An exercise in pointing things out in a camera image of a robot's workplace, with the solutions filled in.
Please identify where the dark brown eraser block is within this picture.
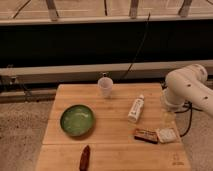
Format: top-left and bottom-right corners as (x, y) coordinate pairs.
(134, 129), (158, 144)

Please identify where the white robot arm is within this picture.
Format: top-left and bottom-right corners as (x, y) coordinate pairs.
(162, 64), (213, 118)

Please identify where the translucent plastic cup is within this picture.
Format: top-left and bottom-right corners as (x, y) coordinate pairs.
(98, 77), (113, 98)

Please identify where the white plastic bottle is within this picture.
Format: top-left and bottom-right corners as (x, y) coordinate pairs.
(128, 95), (145, 123)

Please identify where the green ceramic bowl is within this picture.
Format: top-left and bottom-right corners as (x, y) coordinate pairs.
(60, 104), (95, 137)

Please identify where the black hanging cable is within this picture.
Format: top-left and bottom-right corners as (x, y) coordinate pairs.
(117, 12), (152, 82)

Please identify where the black floor cable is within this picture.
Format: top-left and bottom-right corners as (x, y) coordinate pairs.
(174, 101), (203, 138)

